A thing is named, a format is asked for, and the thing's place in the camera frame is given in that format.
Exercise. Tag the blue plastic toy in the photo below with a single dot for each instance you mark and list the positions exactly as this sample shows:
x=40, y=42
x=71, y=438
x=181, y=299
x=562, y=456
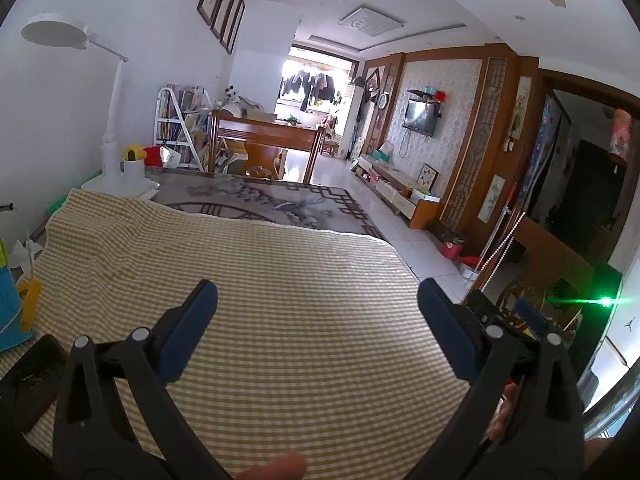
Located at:
x=10, y=310

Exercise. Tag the square ceiling light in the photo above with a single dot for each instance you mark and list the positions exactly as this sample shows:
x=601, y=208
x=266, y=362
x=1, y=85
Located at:
x=370, y=22

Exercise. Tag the grey patterned table cover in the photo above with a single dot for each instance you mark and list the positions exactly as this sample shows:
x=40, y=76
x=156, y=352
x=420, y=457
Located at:
x=260, y=200

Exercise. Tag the white beaded strip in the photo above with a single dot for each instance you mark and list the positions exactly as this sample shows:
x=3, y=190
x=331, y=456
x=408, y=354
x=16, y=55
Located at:
x=503, y=250

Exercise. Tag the person's right hand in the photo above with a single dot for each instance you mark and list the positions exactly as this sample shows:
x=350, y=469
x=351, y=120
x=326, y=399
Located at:
x=501, y=410

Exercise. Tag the red flower pot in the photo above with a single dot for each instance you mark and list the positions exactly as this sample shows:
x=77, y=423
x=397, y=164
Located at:
x=452, y=250

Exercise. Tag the wall shelf with ornaments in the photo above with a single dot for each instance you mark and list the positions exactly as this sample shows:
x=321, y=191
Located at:
x=430, y=94

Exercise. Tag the white desk lamp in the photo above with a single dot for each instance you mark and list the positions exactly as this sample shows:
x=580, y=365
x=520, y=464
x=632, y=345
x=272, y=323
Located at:
x=112, y=110

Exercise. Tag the round wall mirror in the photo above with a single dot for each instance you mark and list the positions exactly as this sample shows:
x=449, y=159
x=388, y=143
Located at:
x=384, y=101

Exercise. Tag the white cabinet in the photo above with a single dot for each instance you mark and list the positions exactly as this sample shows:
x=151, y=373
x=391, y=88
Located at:
x=615, y=350

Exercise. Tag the white cup with yellow toy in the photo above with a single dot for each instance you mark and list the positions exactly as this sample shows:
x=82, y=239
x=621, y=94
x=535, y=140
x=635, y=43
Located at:
x=134, y=167

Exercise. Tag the yellow checked tablecloth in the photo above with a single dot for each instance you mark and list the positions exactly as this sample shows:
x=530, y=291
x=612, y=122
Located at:
x=300, y=335

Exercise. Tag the wooden television cabinet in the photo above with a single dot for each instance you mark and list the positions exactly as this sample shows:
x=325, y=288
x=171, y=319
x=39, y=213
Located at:
x=400, y=195

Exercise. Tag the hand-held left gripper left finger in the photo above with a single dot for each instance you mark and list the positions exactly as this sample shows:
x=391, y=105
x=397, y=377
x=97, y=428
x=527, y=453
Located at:
x=190, y=330

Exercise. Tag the hanging dark clothes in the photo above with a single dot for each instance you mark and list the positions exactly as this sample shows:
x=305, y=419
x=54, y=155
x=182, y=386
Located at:
x=310, y=87

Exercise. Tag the framed star picture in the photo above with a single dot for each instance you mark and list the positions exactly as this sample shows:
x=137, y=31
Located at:
x=428, y=177

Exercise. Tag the red bag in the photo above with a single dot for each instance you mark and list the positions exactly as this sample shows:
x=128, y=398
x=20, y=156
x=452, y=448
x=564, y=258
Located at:
x=152, y=156

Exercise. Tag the red paper lantern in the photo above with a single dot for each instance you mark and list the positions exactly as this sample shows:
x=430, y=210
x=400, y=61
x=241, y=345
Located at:
x=621, y=135

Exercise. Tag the person's right forearm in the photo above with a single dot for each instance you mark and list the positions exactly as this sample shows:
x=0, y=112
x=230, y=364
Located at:
x=597, y=452

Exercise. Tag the wooden dining chair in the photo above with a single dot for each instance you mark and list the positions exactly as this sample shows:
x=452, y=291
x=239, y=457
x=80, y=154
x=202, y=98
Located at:
x=265, y=135

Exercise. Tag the carved wooden chair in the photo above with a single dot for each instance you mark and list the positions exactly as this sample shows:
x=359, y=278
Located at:
x=545, y=250

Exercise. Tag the wall television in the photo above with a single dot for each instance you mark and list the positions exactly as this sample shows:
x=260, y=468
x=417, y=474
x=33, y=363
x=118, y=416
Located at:
x=419, y=116

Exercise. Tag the blue wall poster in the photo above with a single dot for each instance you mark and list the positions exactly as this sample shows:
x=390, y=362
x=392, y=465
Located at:
x=545, y=150

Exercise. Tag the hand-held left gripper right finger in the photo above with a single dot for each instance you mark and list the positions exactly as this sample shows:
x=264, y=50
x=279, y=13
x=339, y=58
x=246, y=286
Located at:
x=447, y=330

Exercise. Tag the long wall scroll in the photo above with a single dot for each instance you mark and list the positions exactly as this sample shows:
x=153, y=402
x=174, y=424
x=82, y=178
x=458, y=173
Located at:
x=520, y=110

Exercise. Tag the small red white bucket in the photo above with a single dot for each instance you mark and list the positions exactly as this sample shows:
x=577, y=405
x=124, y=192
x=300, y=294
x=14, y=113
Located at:
x=470, y=266

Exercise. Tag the short wall scroll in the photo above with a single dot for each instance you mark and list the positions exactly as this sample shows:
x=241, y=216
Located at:
x=491, y=199

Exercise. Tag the white standing air conditioner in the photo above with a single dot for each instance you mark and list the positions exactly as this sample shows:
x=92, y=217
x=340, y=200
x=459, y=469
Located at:
x=354, y=120

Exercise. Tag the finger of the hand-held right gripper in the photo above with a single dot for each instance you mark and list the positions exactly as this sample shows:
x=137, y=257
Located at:
x=530, y=317
x=480, y=305

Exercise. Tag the panda plush toy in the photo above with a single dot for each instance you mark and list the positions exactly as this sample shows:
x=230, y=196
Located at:
x=231, y=92

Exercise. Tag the person's left hand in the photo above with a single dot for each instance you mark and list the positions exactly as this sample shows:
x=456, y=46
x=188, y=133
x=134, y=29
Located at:
x=275, y=467

